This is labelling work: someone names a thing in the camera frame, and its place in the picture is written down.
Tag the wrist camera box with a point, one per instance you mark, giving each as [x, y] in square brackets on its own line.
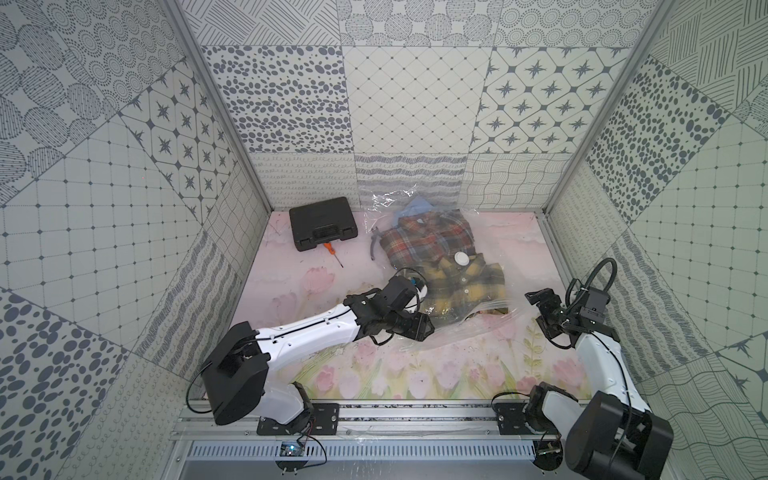
[594, 304]
[401, 291]

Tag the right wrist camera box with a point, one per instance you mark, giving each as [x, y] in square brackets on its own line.
[594, 304]

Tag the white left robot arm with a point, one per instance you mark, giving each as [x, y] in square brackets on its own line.
[238, 375]

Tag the red plaid shirt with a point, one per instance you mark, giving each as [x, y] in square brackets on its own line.
[427, 237]

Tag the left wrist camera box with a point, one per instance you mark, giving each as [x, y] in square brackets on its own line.
[401, 291]

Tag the yellow plaid shirt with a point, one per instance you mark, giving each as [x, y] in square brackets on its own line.
[456, 292]

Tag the clear plastic vacuum bag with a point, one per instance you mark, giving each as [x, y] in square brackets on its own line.
[464, 261]

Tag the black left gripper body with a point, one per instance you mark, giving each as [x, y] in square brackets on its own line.
[411, 323]

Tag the blue handled pliers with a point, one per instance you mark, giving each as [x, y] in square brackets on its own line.
[375, 249]

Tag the orange handled screwdriver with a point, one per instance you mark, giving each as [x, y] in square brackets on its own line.
[328, 246]

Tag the aluminium mounting rail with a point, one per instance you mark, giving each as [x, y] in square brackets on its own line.
[371, 419]

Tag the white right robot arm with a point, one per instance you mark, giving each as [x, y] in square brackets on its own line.
[615, 435]

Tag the light blue shirt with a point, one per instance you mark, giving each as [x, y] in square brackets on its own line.
[417, 206]

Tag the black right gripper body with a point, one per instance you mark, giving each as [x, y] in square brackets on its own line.
[554, 317]

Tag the black plastic tool case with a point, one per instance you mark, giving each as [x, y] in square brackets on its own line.
[322, 222]

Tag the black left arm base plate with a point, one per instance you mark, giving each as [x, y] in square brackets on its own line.
[321, 419]

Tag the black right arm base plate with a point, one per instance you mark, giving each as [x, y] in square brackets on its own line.
[517, 418]

